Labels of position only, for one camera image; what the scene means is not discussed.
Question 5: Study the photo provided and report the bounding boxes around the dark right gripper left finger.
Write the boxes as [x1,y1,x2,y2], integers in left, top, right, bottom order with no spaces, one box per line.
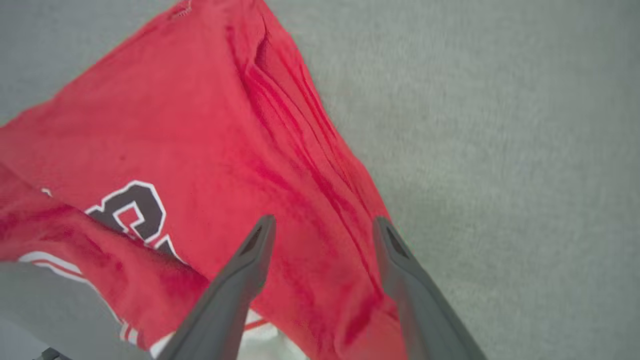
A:
[157,215,277,360]

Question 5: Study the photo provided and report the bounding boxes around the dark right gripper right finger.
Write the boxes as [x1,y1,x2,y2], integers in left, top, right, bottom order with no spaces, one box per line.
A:
[372,216,488,360]

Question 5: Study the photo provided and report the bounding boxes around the red white basketball jersey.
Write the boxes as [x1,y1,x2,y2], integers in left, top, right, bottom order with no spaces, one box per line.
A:
[0,0,408,360]

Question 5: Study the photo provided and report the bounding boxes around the grey fabric sofa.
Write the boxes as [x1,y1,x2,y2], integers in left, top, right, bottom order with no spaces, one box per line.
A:
[0,0,640,360]

